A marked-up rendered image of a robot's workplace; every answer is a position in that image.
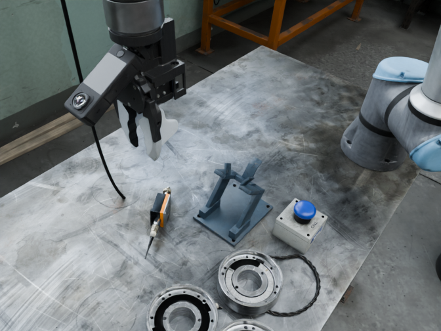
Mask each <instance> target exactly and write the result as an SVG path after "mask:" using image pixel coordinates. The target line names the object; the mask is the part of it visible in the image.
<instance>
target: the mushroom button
mask: <svg viewBox="0 0 441 331"><path fill-rule="evenodd" d="M293 211H294V212H295V215H296V216H298V217H300V218H301V219H312V218H313V217H314V216H315V214H316V208H315V206H314V205H313V204H312V203H311V202H308V201H306V200H301V201H298V202H297V203H296V204H295V205H294V208H293Z"/></svg>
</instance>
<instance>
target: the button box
mask: <svg viewBox="0 0 441 331"><path fill-rule="evenodd" d="M298 201H300V200H298V199H296V198H295V199H294V200H293V201H292V202H291V203H290V205H288V207H286V208H285V209H284V211H283V212H282V213H281V214H280V215H279V216H278V217H277V219H276V222H275V225H274V229H273V231H272V234H273V235H274V236H275V237H277V238H279V239H280V240H282V241H283V242H285V243H286V244H288V245H290V246H291V247H293V248H295V249H296V250H297V251H299V252H301V253H302V254H305V253H306V251H307V250H308V249H309V247H311V245H312V244H313V243H314V241H315V240H316V239H317V237H318V236H319V235H320V233H321V232H322V230H323V228H324V225H325V223H326V220H327V216H326V215H324V214H322V213H320V212H319V211H317V210H316V214H315V216H314V217H313V218H312V219H301V218H300V217H298V216H296V215H295V212H294V211H293V208H294V205H295V204H296V203H297V202H298Z"/></svg>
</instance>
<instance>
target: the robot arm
mask: <svg viewBox="0 0 441 331"><path fill-rule="evenodd" d="M102 4H103V8H104V15H105V19H106V25H107V26H108V30H109V34H110V39H111V40H112V41H113V42H114V43H115V44H114V45H113V46H112V47H111V49H110V50H109V51H108V52H107V53H106V54H105V55H104V57H103V58H102V59H101V60H100V62H99V63H98V64H97V65H96V66H95V67H94V69H93V70H92V71H91V72H90V74H89V75H88V76H87V77H86V78H85V79H84V80H83V82H82V83H81V84H80V85H79V87H78V88H77V89H76V90H75V91H74V92H73V94H72V95H71V96H70V97H69V99H68V100H67V101H66V102H65V103H64V106H65V108H66V110H67V111H68V112H69V113H71V114H72V115H73V116H75V117H76V118H77V119H78V120H79V121H81V122H82V123H84V124H85V125H87V126H90V127H92V126H94V125H95V124H96V123H97V121H98V120H99V119H100V118H101V117H102V116H103V115H104V113H105V112H106V111H107V109H109V107H110V106H111V105H112V104H114V107H115V111H116V114H117V117H118V118H119V120H120V123H121V126H122V128H123V130H124V132H125V135H126V137H127V139H128V141H129V142H130V143H131V144H132V145H133V146H134V147H138V135H137V127H138V126H139V125H140V128H141V129H142V132H143V134H144V144H145V145H146V153H147V155H148V156H149V157H151V159H153V160H154V161H156V160H157V159H158V158H159V156H160V154H161V147H162V145H163V144H164V143H165V142H166V141H167V140H168V139H169V138H170V137H172V136H173V135H174V134H175V133H176V132H177V129H178V127H179V124H178V121H177V120H167V119H166V118H165V114H164V111H163V109H161V108H159V106H158V104H160V103H164V102H167V101H168V100H171V99H172V98H173V97H174V99H175V100H177V99H178V98H180V97H182V96H183V95H185V94H186V74H185V63H183V62H181V61H179V60H178V59H177V52H176V41H175V21H174V19H172V18H165V15H164V6H163V0H102ZM124 46H125V47H124ZM126 47H127V48H126ZM172 64H173V65H176V64H178V65H176V66H174V67H172ZM181 74H182V84H183V88H182V89H180V90H178V91H177V89H178V88H179V83H178V82H177V81H176V80H175V77H177V76H179V75H181ZM341 148H342V151H343V152H344V153H345V155H346V156H347V157H348V158H349V159H350V160H352V161H353V162H354V163H355V164H358V165H359V166H362V167H364V168H366V169H370V170H374V171H393V170H395V169H398V168H399V167H400V166H401V165H402V164H403V163H404V160H405V159H406V156H407V154H409V158H410V159H411V160H413V161H414V162H415V163H416V164H417V165H418V166H419V167H420V168H421V169H422V170H425V171H429V172H438V171H441V25H440V29H439V31H438V35H437V38H436V42H435V44H434V48H433V51H432V54H431V57H430V61H429V63H426V62H423V61H421V60H417V59H414V58H407V57H390V58H386V59H384V60H382V61H381V62H380V63H379V65H378V67H377V69H376V71H375V73H374V74H373V79H372V81H371V84H370V86H369V89H368V91H367V94H366V97H365V99H364V102H363V105H362V107H361V110H360V113H359V115H358V116H357V118H356V119H355V120H354V121H353V122H352V123H351V124H350V125H349V126H348V127H347V129H346V130H345V132H344V133H343V136H342V139H341Z"/></svg>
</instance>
